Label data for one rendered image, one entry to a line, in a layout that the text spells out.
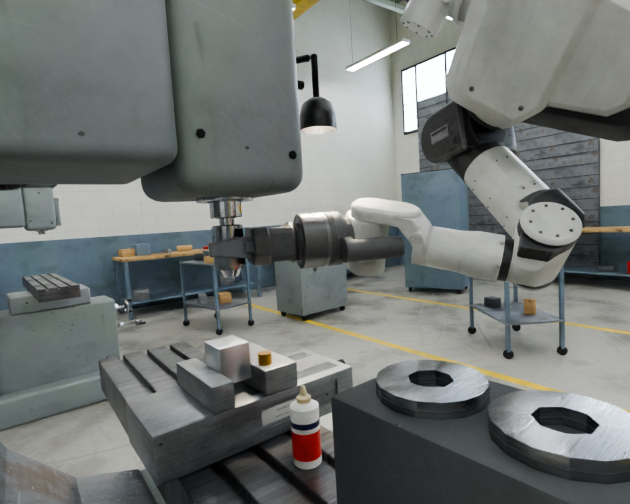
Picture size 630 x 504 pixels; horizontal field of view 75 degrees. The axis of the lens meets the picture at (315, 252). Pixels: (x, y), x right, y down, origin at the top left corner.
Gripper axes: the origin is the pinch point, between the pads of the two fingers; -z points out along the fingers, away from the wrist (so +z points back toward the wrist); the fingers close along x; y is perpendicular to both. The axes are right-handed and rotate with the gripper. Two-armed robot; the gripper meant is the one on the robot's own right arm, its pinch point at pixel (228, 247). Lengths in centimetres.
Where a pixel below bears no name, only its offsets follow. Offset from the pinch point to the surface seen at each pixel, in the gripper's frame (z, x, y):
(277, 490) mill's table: 2.4, 14.6, 30.2
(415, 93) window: 500, -797, -272
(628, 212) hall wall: 642, -422, 22
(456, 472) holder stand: 10.0, 42.2, 13.0
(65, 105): -15.3, 18.6, -16.0
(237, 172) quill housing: 1.3, 10.2, -10.0
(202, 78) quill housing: -2.1, 11.5, -21.1
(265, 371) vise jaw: 3.7, 2.2, 19.3
